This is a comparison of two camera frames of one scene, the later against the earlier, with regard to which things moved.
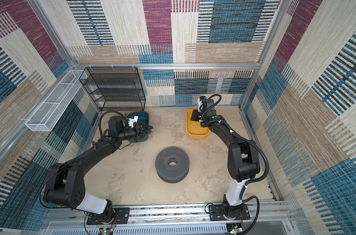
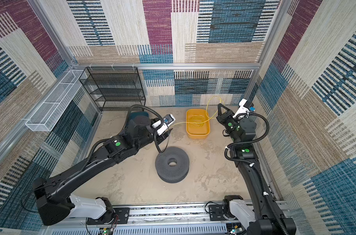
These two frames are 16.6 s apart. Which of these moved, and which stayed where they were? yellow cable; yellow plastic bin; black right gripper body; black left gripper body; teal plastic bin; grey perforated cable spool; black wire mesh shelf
Moved: black left gripper body; yellow cable; black right gripper body
Stayed: grey perforated cable spool; yellow plastic bin; black wire mesh shelf; teal plastic bin
